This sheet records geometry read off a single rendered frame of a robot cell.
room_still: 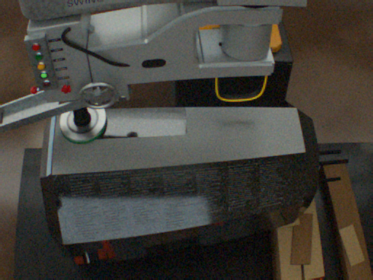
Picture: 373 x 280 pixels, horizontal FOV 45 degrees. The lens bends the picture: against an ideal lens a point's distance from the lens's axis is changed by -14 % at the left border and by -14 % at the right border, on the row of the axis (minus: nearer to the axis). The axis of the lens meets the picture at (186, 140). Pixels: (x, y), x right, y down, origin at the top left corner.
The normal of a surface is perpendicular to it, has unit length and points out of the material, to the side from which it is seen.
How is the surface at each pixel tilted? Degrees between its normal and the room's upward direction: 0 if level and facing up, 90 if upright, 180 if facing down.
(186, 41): 90
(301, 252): 0
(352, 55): 0
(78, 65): 90
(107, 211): 45
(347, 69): 0
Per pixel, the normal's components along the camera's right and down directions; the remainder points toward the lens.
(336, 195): 0.00, -0.54
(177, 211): 0.07, 0.21
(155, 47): 0.09, 0.84
